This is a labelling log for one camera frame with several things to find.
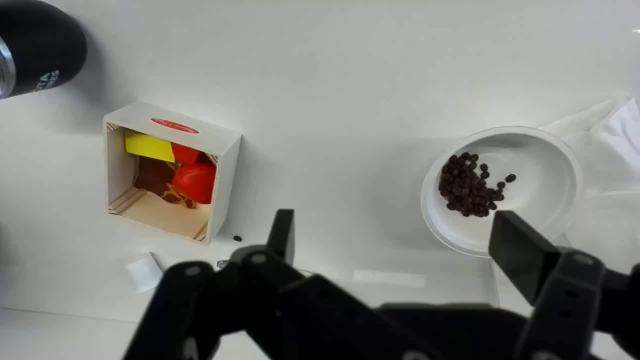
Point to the black tumbler with lid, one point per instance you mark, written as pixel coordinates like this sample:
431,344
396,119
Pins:
41,46

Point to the white paper napkin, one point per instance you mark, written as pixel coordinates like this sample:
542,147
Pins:
607,144

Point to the white bowl with coffee beans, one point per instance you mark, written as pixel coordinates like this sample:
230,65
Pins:
527,171

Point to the white box with toys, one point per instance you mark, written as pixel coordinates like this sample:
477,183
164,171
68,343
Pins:
168,171

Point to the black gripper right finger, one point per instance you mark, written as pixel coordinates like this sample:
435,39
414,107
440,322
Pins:
572,295

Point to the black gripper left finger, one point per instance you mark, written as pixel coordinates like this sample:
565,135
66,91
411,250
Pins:
258,293

